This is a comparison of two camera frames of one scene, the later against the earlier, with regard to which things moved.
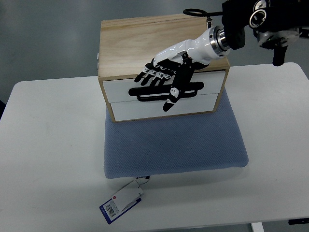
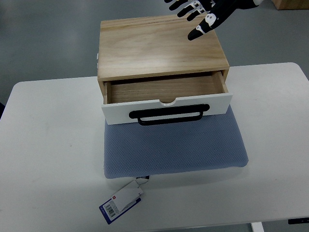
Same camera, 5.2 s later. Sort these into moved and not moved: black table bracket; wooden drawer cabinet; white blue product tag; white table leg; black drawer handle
Moved: black drawer handle
Not moved: white table leg; white blue product tag; wooden drawer cabinet; black table bracket
